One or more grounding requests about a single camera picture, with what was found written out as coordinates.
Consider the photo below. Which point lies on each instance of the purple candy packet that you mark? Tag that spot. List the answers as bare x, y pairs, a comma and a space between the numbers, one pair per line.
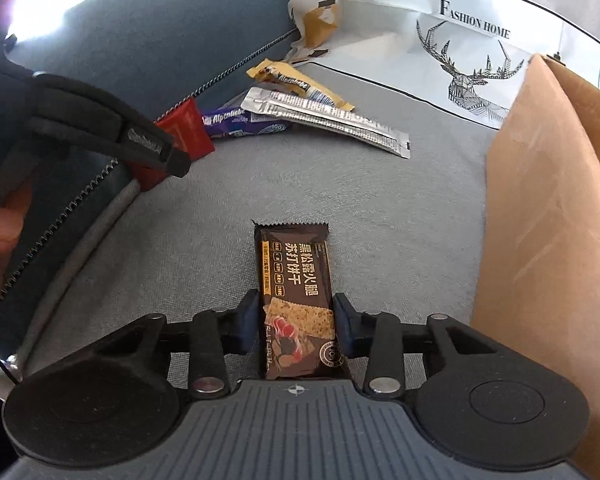
240, 121

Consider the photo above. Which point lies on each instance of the brown cardboard box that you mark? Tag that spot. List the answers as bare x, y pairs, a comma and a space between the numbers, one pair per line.
545, 210

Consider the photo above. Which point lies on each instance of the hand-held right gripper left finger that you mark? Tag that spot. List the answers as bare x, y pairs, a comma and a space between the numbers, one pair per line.
252, 320

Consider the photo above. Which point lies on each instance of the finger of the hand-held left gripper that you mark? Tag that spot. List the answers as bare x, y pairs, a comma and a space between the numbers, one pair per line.
105, 125

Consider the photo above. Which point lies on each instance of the grey blue sofa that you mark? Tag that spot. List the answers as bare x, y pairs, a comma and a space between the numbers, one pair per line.
180, 25

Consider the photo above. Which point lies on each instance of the silver stick packet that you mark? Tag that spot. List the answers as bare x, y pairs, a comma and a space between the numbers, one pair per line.
310, 105
360, 132

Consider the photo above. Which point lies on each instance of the printed deer sofa cover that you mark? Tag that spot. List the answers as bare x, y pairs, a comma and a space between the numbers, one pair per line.
390, 25

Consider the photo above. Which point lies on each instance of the yellow candy packet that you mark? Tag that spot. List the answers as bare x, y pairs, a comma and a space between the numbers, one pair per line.
300, 82

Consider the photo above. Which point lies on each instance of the red snack packet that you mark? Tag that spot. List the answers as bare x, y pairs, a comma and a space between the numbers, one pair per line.
190, 125

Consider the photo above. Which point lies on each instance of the brown cracker packet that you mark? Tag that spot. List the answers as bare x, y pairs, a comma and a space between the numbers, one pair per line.
292, 270

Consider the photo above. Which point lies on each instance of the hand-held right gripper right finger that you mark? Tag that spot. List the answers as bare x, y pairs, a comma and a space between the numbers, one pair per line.
341, 325

